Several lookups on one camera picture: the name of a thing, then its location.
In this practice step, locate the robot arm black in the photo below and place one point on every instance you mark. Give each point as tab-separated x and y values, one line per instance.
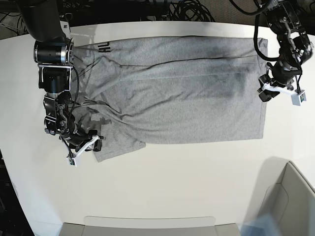
54	54
284	72

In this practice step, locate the blue blurred object corner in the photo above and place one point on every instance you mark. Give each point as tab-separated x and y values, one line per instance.
261	225

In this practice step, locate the grey box right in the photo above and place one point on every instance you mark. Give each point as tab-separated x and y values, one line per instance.
288	208

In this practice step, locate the grey T-shirt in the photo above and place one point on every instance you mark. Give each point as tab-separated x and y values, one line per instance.
168	90

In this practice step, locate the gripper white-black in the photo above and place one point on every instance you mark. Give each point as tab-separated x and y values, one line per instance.
76	141
269	88

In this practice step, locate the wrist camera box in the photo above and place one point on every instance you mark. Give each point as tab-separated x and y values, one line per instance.
73	160
298	98

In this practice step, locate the grey tray bottom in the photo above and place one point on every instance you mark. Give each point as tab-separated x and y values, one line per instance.
106	226

